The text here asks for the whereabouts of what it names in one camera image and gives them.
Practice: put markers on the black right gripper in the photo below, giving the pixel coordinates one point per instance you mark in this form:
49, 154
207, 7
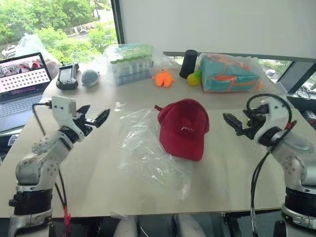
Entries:
255, 123

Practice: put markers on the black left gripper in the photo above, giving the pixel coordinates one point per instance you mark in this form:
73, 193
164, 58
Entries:
85, 124

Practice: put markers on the red baseball cap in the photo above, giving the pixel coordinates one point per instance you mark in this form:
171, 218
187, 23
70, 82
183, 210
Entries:
182, 138

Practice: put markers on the large clear plastic bag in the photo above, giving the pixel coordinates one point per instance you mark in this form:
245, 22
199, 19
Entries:
153, 168

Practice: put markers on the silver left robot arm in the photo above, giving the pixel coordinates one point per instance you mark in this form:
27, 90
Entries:
37, 168

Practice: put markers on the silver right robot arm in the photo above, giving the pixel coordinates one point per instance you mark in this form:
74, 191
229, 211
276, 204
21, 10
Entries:
296, 168

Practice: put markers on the teal and orange folded bag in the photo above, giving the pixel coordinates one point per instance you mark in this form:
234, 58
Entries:
222, 76

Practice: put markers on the clear bag around teal item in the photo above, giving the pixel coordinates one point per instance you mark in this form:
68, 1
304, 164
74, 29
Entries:
267, 79

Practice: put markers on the white plastic bag by window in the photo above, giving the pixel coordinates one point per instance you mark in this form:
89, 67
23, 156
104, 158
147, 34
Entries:
29, 44

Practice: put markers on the grey plush toy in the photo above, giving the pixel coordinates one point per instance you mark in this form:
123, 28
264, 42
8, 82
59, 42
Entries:
90, 78

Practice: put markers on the black handheld controller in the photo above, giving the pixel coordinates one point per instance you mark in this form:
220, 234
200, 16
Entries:
66, 76

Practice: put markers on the yellow-green pear toy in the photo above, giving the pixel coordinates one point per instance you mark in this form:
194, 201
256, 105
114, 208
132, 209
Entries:
193, 79

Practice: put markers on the clear box of green-capped tubes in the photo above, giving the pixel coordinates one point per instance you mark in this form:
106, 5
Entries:
128, 65

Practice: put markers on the dark monitor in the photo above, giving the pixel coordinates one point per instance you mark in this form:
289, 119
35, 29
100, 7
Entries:
296, 76

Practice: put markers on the grey open laptop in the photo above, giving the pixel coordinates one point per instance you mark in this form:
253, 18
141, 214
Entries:
19, 103

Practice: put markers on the black cylinder speaker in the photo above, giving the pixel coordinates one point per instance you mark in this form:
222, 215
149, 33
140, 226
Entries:
187, 63

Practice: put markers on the orange plush toy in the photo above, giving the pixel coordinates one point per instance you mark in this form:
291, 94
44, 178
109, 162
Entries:
163, 79

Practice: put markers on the crumpled clear plastic wrap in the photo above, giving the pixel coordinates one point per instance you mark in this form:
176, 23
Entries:
165, 61

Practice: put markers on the white roller blind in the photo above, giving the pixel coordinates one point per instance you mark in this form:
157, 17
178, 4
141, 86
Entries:
222, 24

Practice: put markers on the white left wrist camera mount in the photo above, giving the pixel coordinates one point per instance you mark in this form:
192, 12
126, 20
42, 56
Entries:
61, 108

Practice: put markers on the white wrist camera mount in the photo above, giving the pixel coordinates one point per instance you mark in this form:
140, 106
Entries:
61, 108
276, 116

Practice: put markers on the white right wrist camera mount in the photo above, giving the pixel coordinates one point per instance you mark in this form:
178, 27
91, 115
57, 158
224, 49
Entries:
276, 116

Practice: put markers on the black window frame post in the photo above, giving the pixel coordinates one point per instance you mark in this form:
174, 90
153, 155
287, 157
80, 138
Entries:
118, 22

